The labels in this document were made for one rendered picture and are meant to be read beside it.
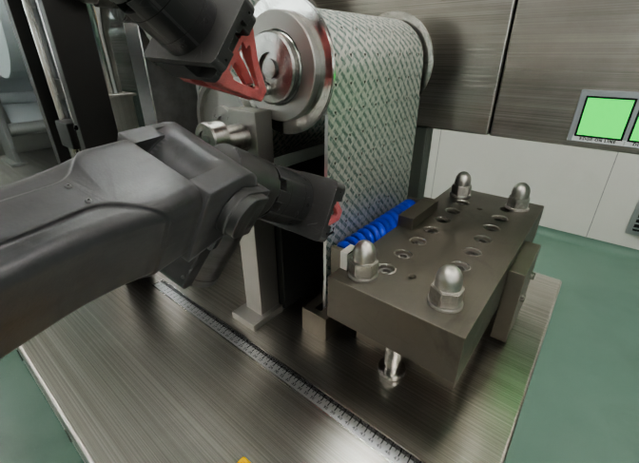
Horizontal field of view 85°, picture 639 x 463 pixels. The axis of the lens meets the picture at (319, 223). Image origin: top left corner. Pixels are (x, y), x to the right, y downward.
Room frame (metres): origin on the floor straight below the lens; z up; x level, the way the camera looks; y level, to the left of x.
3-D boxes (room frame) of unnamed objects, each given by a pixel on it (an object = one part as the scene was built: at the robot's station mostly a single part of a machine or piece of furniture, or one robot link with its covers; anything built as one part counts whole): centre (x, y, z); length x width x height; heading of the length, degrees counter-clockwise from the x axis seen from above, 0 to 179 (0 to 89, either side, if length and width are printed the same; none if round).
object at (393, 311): (0.45, -0.20, 1.00); 0.40 x 0.16 x 0.06; 141
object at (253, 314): (0.43, 0.10, 1.05); 0.06 x 0.05 x 0.31; 141
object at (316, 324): (0.49, -0.08, 0.92); 0.28 x 0.04 x 0.04; 141
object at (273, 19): (0.53, -0.03, 1.25); 0.26 x 0.12 x 0.12; 141
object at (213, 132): (0.40, 0.12, 1.18); 0.04 x 0.02 x 0.04; 51
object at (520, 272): (0.40, -0.28, 0.96); 0.10 x 0.03 x 0.11; 141
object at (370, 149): (0.49, -0.08, 1.11); 0.23 x 0.01 x 0.18; 141
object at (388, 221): (0.48, -0.10, 1.03); 0.21 x 0.04 x 0.03; 141
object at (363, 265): (0.35, -0.05, 1.05); 0.04 x 0.04 x 0.04
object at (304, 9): (0.44, 0.04, 1.25); 0.15 x 0.01 x 0.15; 51
